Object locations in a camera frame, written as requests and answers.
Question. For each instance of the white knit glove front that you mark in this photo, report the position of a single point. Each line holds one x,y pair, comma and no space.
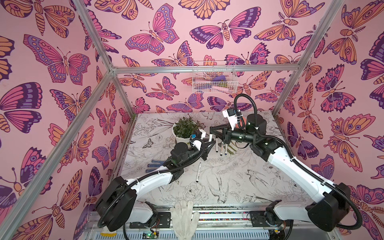
184,221

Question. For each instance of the blue dotted glove on rail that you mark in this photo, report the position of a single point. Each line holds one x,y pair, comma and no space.
108,234

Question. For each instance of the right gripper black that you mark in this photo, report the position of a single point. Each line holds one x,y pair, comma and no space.
225,133

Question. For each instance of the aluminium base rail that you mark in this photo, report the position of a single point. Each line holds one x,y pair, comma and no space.
243,222

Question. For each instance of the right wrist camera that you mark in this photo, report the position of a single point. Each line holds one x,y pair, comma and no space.
234,117

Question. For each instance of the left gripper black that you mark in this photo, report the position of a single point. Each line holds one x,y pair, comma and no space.
204,152

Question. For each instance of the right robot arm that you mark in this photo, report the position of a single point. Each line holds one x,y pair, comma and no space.
330,205

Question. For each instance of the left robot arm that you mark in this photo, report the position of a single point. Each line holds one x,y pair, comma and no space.
120,204

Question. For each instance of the green circuit board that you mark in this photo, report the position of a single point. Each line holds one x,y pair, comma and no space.
148,235

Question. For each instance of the potted green plant white pot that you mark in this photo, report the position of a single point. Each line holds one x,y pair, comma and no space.
184,128

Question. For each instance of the blue dotted knit glove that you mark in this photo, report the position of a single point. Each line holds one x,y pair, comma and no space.
154,165

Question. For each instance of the wire basket on wall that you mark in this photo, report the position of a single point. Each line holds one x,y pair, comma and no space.
215,79

